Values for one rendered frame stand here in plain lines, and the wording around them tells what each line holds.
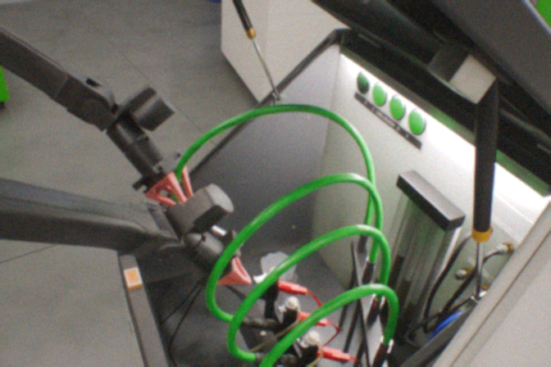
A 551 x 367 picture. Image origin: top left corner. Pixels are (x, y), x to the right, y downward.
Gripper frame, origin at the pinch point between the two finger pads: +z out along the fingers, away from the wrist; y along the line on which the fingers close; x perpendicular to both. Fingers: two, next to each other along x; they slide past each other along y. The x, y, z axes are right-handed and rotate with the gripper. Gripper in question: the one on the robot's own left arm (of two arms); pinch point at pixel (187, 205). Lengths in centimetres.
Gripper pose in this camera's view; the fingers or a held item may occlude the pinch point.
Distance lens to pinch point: 88.5
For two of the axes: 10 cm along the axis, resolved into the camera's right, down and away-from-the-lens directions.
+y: 2.3, -3.7, 9.0
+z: 6.3, 7.7, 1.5
